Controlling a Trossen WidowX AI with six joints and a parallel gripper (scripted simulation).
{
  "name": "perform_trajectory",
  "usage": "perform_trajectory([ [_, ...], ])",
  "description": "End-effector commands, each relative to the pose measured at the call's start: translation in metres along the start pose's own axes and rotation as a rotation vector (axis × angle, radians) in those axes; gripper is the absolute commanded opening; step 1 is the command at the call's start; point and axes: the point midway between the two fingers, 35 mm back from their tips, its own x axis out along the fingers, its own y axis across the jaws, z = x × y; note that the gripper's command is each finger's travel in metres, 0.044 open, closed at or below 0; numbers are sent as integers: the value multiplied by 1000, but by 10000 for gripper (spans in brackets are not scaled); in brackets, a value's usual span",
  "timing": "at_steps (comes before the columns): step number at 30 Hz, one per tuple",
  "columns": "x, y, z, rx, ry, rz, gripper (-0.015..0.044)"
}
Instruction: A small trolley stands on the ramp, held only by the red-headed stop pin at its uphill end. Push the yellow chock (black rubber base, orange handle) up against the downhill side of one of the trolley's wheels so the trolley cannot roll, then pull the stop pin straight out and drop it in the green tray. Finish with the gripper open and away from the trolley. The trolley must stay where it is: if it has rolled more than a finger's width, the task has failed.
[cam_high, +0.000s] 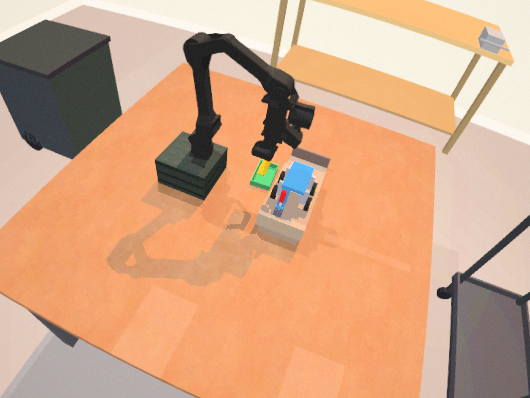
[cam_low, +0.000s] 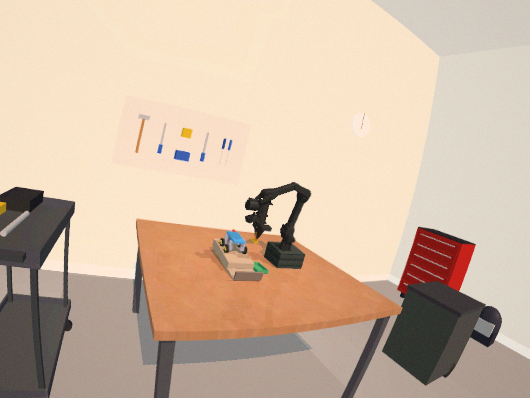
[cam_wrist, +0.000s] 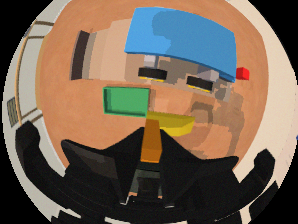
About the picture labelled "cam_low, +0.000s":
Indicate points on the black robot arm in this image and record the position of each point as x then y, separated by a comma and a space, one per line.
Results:
262, 205

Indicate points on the yellow chock with orange handle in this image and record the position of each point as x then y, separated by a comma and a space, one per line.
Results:
254, 241

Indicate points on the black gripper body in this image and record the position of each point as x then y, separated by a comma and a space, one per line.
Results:
262, 222

